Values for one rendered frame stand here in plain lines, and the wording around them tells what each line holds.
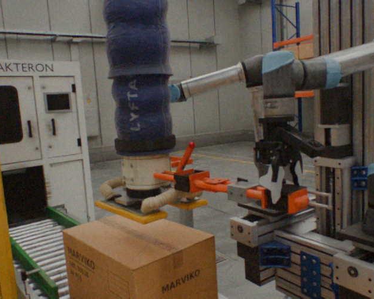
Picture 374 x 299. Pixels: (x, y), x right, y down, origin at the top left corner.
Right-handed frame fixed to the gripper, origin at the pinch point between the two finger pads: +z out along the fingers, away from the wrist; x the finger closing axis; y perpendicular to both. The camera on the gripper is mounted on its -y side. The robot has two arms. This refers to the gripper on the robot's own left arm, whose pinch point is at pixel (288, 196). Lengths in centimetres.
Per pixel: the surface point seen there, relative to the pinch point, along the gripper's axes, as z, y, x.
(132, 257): 30, 59, 12
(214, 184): -0.8, 22.3, 3.7
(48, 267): 71, 167, 9
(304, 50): -142, 454, -763
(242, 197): 1.4, 11.9, 3.7
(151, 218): 11.9, 43.4, 12.3
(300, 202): 0.1, -4.7, 2.2
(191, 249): 32, 51, -10
